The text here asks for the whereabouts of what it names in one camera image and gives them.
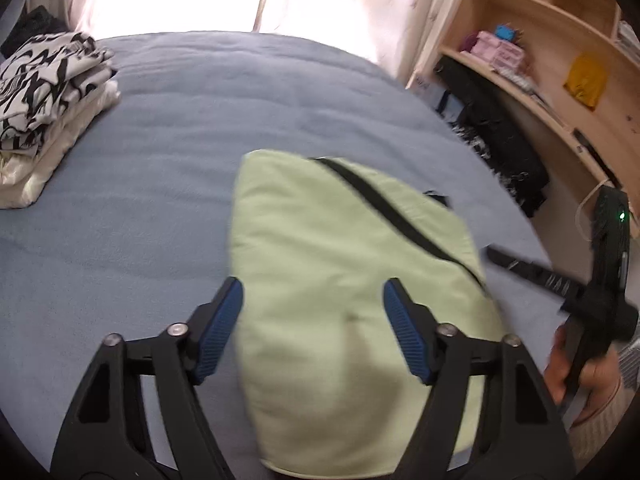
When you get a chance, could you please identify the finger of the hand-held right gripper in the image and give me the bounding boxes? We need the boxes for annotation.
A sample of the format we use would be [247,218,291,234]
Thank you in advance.
[487,246,588,308]

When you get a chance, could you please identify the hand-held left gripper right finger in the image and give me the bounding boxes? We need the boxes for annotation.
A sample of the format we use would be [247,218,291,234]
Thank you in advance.
[382,277,573,480]

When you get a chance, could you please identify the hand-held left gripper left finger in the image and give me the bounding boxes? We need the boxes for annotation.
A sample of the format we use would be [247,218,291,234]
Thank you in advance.
[50,276,245,480]

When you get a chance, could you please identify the green and black hooded jacket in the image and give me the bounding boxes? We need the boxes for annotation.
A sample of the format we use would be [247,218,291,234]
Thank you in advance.
[227,149,506,478]

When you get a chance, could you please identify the person's right forearm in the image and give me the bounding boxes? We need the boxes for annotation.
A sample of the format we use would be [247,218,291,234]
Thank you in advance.
[560,377,633,463]

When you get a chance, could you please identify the person's right hand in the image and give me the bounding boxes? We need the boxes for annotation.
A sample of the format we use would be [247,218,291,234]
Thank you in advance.
[542,322,626,413]

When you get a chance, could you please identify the black bag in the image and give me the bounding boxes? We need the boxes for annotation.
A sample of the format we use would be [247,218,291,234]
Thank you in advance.
[434,56,551,217]

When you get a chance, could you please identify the blue-grey bed blanket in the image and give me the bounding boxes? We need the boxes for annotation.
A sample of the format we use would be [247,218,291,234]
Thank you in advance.
[0,31,556,480]

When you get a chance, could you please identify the yellow cloth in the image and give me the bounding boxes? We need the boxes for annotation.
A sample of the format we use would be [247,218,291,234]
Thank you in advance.
[563,55,610,110]

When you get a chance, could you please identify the white printed box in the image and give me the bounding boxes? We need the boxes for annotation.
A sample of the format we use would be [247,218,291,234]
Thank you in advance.
[415,72,463,116]

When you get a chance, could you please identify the pink storage boxes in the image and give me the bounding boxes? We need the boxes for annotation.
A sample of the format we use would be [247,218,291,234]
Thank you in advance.
[472,30,528,73]

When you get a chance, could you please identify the wooden shelf unit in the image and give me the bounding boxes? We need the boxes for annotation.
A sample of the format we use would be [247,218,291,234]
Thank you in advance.
[407,0,640,241]

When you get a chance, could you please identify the folded cream garment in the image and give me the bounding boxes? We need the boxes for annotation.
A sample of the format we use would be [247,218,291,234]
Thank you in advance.
[0,77,122,209]

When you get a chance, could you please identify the white sheer curtain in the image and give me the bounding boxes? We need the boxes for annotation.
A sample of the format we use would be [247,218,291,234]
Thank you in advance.
[65,0,481,81]

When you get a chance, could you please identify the black clothing pile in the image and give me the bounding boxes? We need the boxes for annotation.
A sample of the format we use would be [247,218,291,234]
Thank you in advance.
[0,6,71,58]

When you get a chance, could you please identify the white cable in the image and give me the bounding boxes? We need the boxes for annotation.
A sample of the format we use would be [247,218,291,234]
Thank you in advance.
[575,180,613,231]

